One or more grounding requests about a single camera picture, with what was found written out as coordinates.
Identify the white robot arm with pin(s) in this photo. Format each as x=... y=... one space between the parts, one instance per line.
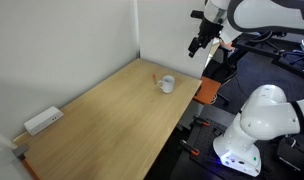
x=266 y=114

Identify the black orange clamp far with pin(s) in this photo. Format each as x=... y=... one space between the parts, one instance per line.
x=199 y=120

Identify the black orange clamp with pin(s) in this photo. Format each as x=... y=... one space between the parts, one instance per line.
x=199 y=120
x=194 y=151

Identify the white power strip box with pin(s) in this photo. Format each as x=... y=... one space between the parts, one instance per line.
x=43 y=120

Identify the white ceramic mug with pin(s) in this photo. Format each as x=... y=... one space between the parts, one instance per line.
x=166 y=84

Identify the black orange clamp near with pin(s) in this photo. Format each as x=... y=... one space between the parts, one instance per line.
x=194 y=151

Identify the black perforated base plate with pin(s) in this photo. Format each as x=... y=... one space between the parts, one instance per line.
x=230 y=152

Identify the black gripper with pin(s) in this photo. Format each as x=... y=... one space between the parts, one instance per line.
x=207 y=31

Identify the grey table clamp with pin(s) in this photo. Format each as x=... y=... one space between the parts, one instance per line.
x=20 y=150

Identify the orange chair seat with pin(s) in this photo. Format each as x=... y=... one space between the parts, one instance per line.
x=207 y=91

